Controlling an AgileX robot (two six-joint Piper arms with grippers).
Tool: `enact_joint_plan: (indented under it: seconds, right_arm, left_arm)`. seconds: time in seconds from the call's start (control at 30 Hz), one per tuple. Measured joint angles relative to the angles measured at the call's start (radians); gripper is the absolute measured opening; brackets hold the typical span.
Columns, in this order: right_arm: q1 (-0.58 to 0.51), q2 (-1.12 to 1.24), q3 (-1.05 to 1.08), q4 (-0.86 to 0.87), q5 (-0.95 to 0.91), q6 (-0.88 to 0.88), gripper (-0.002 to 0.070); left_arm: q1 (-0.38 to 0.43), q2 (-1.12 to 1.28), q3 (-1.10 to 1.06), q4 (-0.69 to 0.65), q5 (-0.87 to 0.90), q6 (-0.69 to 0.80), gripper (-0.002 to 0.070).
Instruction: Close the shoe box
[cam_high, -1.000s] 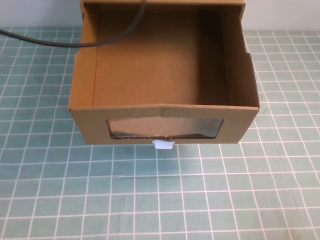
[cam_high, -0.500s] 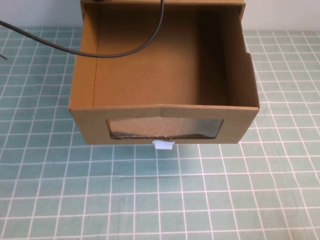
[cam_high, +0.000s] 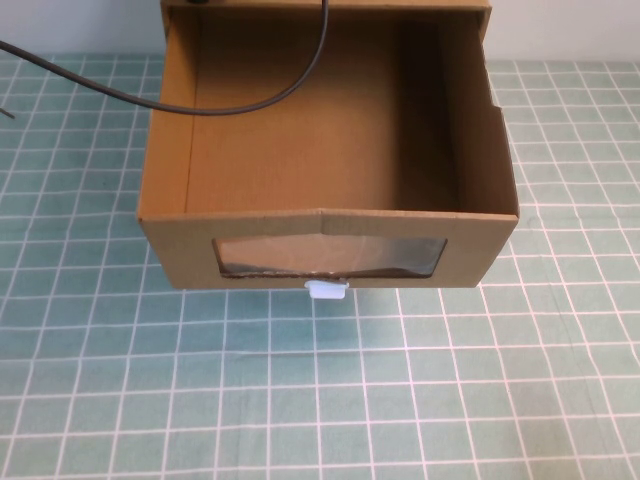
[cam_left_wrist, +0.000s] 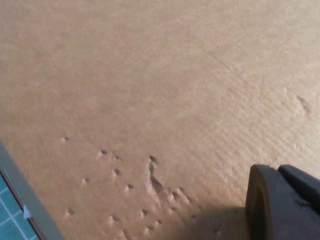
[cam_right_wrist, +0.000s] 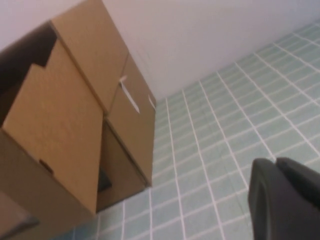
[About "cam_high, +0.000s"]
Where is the long black cable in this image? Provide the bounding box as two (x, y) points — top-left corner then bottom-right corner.
(0, 40), (331, 117)

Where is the green white checkered tablecloth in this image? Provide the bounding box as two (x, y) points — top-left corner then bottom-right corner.
(0, 53), (640, 480)

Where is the white plastic drawer handle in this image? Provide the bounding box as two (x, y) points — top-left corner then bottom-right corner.
(304, 279), (350, 300)

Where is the cardboard drawer with wrinkled window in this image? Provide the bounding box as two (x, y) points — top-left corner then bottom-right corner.
(135, 4), (521, 291)

